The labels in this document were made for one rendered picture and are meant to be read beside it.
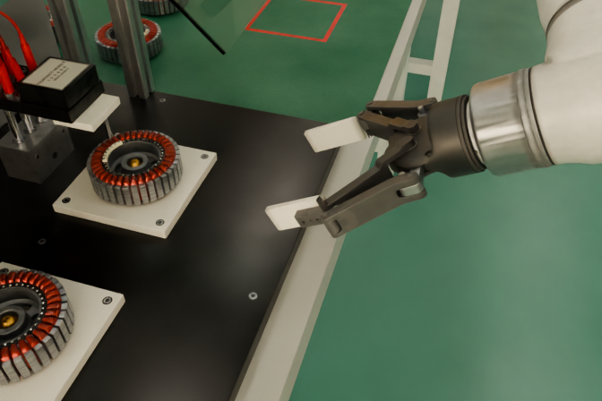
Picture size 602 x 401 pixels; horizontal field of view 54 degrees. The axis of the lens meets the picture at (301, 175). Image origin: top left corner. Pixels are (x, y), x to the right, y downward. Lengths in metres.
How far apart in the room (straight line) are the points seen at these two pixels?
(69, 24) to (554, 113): 0.68
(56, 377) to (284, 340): 0.22
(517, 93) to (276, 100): 0.49
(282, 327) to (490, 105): 0.31
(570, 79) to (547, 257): 1.33
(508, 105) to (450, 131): 0.06
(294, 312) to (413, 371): 0.88
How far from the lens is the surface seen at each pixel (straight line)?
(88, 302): 0.66
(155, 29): 1.09
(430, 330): 1.58
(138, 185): 0.72
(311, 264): 0.70
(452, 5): 2.03
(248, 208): 0.73
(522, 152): 0.54
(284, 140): 0.83
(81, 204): 0.76
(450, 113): 0.56
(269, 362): 0.63
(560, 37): 0.56
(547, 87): 0.53
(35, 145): 0.81
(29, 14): 0.98
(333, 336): 1.54
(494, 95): 0.54
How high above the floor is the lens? 1.28
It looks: 42 degrees down
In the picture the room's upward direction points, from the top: straight up
